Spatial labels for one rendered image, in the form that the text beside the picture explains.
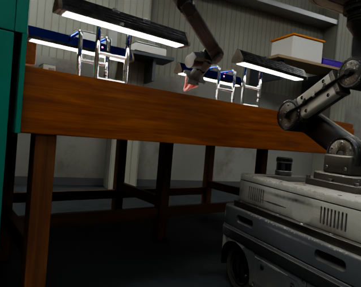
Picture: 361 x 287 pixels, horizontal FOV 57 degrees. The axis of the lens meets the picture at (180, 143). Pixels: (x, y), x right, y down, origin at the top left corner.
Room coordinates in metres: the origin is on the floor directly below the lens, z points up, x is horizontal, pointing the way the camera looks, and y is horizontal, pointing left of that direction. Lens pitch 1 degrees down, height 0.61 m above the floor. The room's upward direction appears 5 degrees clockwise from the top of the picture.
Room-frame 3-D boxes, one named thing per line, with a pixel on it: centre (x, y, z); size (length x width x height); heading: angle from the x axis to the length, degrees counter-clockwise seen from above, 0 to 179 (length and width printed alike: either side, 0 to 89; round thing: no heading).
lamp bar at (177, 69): (2.49, -0.18, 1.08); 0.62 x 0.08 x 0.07; 126
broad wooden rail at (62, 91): (1.50, -0.25, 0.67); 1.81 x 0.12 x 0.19; 126
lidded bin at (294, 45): (4.13, -1.32, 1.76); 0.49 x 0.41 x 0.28; 114
